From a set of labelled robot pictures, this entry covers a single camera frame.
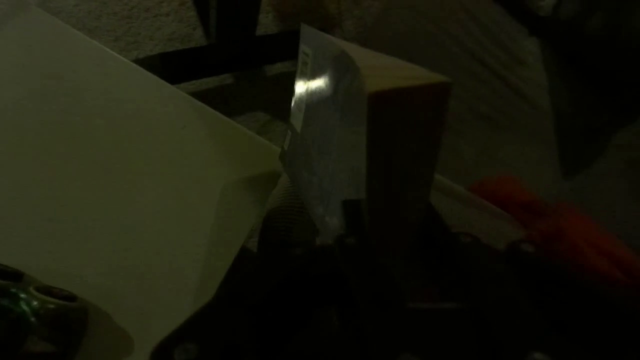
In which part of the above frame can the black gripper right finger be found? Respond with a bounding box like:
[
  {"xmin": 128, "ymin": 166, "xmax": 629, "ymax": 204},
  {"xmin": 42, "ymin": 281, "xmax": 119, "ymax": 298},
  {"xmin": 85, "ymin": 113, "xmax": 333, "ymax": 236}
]
[{"xmin": 419, "ymin": 199, "xmax": 468, "ymax": 264}]

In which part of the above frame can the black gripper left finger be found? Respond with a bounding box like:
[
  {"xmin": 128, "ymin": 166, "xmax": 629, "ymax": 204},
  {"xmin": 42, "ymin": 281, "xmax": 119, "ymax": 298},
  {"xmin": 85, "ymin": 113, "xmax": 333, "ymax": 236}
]
[{"xmin": 260, "ymin": 196, "xmax": 319, "ymax": 259}]

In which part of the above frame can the orange blanket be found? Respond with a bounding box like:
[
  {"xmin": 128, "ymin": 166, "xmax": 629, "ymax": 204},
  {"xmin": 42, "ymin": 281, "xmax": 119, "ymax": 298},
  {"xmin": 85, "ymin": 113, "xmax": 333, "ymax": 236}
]
[{"xmin": 468, "ymin": 175, "xmax": 640, "ymax": 291}]

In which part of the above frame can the white lattice cabinet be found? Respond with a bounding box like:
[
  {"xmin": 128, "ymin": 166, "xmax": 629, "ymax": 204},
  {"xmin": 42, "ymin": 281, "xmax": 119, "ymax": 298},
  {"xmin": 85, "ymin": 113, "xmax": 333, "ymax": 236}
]
[{"xmin": 0, "ymin": 0, "xmax": 286, "ymax": 360}]

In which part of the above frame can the black metal stand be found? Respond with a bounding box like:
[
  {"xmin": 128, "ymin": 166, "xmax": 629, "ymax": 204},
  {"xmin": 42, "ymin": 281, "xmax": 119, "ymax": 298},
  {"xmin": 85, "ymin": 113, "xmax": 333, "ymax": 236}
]
[{"xmin": 129, "ymin": 0, "xmax": 301, "ymax": 116}]

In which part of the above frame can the small black and green object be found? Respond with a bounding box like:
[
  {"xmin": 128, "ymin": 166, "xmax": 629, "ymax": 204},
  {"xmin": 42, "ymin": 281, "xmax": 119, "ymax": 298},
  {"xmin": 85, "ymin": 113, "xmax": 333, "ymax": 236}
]
[{"xmin": 0, "ymin": 263, "xmax": 89, "ymax": 350}]

